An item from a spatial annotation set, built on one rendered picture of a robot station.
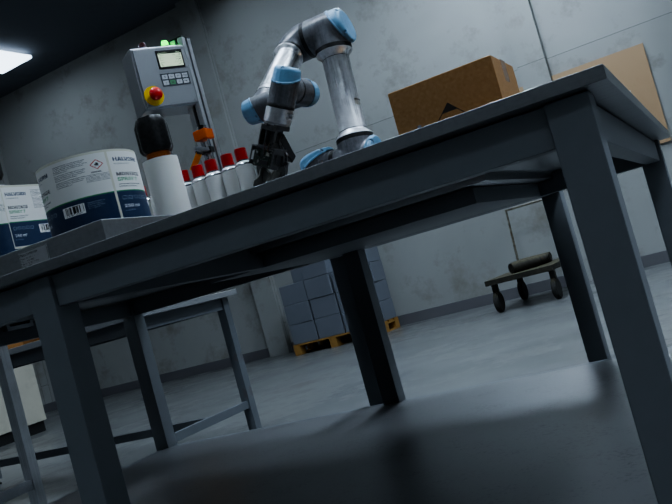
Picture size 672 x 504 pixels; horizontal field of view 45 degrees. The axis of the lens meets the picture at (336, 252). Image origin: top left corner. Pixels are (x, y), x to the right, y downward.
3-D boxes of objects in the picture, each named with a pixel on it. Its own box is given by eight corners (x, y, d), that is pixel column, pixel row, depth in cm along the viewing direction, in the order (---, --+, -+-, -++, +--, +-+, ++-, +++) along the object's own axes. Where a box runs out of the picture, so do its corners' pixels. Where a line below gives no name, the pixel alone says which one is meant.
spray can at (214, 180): (217, 232, 225) (198, 161, 226) (221, 233, 231) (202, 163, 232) (235, 227, 225) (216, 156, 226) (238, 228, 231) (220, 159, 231)
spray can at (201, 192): (202, 238, 231) (184, 169, 232) (217, 235, 234) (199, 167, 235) (212, 234, 227) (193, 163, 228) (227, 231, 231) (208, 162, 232)
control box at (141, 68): (137, 121, 244) (121, 60, 245) (190, 113, 253) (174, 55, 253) (146, 110, 235) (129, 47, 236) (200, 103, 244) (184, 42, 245)
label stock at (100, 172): (156, 225, 177) (139, 161, 178) (148, 213, 157) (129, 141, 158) (64, 248, 174) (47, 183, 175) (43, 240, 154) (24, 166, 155)
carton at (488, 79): (413, 188, 222) (386, 94, 223) (441, 187, 244) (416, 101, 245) (519, 154, 209) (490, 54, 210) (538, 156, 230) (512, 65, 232)
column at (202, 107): (226, 253, 244) (169, 40, 247) (234, 252, 248) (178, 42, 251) (238, 249, 242) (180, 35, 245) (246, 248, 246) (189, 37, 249)
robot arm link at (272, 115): (274, 106, 221) (300, 112, 218) (271, 123, 222) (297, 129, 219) (260, 104, 215) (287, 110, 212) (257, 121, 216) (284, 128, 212)
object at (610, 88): (-289, 387, 193) (-291, 379, 193) (127, 302, 328) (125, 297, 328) (607, 78, 103) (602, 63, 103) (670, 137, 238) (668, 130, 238)
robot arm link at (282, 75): (308, 71, 217) (294, 67, 210) (300, 112, 219) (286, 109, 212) (283, 66, 220) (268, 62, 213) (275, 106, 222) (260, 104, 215)
